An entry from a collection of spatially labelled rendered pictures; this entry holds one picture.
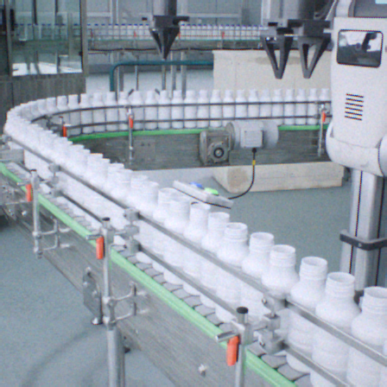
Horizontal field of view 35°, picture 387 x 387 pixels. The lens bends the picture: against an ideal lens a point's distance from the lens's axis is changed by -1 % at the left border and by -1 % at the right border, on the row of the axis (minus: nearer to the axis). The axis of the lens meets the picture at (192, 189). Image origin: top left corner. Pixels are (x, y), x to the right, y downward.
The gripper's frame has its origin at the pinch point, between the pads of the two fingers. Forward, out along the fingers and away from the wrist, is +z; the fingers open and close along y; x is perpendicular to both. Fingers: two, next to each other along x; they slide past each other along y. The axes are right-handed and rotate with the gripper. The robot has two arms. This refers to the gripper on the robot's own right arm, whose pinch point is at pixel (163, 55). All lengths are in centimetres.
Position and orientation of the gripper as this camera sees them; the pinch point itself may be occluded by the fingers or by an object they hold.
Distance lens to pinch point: 146.2
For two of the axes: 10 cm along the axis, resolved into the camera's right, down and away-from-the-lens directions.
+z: -0.3, 9.6, 2.7
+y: -8.5, 1.2, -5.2
